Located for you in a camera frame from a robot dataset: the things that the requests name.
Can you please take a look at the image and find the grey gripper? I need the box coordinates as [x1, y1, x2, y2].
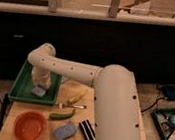
[31, 66, 51, 90]

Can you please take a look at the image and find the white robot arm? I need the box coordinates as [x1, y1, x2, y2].
[27, 43, 141, 140]

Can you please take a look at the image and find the green plastic tray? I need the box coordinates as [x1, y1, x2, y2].
[8, 61, 62, 106]

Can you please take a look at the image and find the metal fork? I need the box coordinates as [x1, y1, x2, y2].
[54, 102, 87, 109]

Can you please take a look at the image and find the yellow corn cob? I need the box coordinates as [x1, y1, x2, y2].
[67, 91, 86, 105]

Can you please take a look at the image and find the green chili pepper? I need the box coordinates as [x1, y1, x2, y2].
[48, 109, 76, 120]

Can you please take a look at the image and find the orange plastic bowl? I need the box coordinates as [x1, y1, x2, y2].
[13, 111, 47, 140]

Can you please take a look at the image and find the blue sponge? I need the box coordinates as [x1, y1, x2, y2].
[52, 121, 77, 140]

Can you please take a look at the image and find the black white striped brush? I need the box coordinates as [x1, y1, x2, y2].
[78, 119, 96, 140]

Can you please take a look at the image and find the blue device on floor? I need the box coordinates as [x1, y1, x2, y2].
[157, 84, 175, 101]

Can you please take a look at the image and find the green bin with clutter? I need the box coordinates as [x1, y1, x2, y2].
[151, 107, 175, 140]

